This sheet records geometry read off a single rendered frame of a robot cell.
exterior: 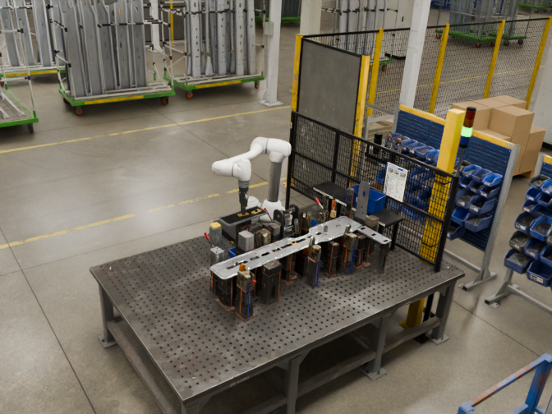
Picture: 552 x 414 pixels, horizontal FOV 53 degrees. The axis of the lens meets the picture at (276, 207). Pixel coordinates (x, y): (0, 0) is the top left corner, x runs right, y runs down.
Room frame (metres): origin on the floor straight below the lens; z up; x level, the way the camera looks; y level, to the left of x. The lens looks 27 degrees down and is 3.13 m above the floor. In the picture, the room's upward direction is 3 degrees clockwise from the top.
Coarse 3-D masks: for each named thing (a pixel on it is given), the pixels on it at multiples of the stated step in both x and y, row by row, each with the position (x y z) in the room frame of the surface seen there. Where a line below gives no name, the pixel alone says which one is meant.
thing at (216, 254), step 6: (216, 246) 3.42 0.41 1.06; (210, 252) 3.37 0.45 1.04; (216, 252) 3.35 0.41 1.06; (222, 252) 3.35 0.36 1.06; (210, 258) 3.37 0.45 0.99; (216, 258) 3.32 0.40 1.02; (222, 258) 3.35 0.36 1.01; (216, 276) 3.33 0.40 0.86; (210, 282) 3.38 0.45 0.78; (216, 282) 3.33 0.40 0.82; (210, 288) 3.38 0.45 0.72; (216, 288) 3.33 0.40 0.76; (216, 294) 3.32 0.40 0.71
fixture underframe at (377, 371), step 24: (432, 312) 3.89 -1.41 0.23; (120, 336) 3.36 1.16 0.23; (336, 336) 3.06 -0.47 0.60; (360, 336) 3.52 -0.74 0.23; (384, 336) 3.37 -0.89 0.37; (408, 336) 3.58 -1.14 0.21; (432, 336) 3.82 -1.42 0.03; (288, 360) 2.81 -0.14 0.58; (360, 360) 3.25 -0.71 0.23; (288, 384) 2.83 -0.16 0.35; (312, 384) 2.97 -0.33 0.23; (168, 408) 2.67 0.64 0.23; (192, 408) 2.38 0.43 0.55; (264, 408) 2.72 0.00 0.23; (288, 408) 2.83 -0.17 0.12
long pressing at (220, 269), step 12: (312, 228) 3.88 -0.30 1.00; (336, 228) 3.90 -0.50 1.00; (288, 240) 3.67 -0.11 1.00; (324, 240) 3.71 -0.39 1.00; (252, 252) 3.46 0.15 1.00; (264, 252) 3.47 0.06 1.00; (276, 252) 3.48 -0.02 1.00; (288, 252) 3.50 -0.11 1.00; (216, 264) 3.27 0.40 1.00; (228, 264) 3.28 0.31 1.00; (252, 264) 3.30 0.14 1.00; (228, 276) 3.14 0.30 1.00
